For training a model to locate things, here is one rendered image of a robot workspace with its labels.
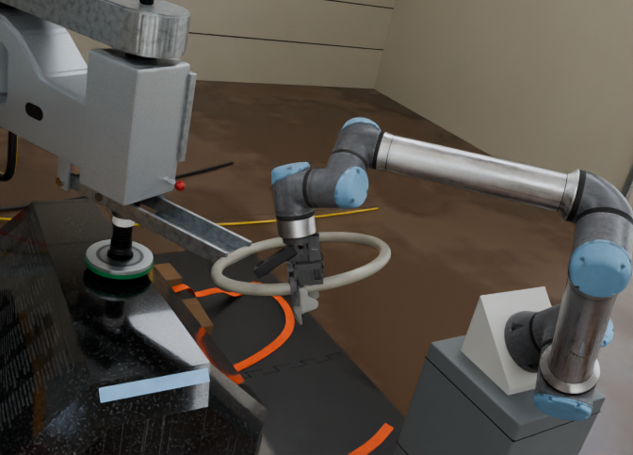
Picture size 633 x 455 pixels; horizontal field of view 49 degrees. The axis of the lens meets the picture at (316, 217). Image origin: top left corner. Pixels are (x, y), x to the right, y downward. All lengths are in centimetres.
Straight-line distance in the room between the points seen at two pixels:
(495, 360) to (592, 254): 80
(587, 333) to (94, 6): 152
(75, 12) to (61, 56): 30
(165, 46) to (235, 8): 569
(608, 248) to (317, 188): 61
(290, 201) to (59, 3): 97
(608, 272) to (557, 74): 556
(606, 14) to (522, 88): 106
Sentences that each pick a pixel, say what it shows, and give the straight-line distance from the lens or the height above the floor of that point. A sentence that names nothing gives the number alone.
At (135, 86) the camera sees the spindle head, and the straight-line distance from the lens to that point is 202.
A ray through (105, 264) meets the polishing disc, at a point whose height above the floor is 86.
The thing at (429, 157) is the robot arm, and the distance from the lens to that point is 159.
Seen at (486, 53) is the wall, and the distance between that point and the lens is 760.
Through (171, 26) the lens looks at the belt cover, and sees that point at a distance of 202.
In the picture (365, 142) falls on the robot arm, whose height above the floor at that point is 157.
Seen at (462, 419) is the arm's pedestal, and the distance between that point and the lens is 227.
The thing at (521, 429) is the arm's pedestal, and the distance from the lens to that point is 213.
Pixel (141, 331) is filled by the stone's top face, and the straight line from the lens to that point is 214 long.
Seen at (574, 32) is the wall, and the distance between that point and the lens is 695.
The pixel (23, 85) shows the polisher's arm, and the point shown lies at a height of 133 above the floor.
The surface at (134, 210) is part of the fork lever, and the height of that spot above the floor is 108.
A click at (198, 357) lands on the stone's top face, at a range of 207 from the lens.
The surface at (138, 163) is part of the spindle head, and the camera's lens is 212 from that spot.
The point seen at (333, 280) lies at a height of 123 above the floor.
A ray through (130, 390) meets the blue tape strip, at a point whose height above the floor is 78.
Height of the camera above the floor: 205
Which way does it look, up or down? 24 degrees down
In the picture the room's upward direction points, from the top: 13 degrees clockwise
